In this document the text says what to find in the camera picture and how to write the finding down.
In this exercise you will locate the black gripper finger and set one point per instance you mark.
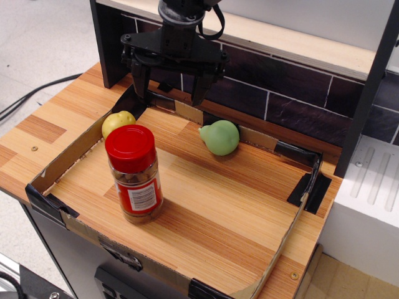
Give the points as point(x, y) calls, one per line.
point(141, 77)
point(201, 86)

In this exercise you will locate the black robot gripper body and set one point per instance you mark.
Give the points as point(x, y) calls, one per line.
point(174, 49)

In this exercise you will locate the red-lidded clear spice bottle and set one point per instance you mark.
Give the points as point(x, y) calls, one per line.
point(133, 162)

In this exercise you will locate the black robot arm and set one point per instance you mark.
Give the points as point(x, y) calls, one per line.
point(188, 15)

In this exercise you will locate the cardboard fence with black tape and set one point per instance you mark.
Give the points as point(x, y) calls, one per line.
point(227, 224)

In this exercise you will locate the yellow toy potato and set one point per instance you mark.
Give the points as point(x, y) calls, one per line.
point(117, 120)

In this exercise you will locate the green toy pear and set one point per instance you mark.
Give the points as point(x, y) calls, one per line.
point(221, 137)

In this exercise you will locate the black equipment under table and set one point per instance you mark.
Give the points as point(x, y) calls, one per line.
point(17, 281)

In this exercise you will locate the white ribbed appliance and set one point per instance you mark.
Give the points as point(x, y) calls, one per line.
point(362, 227)

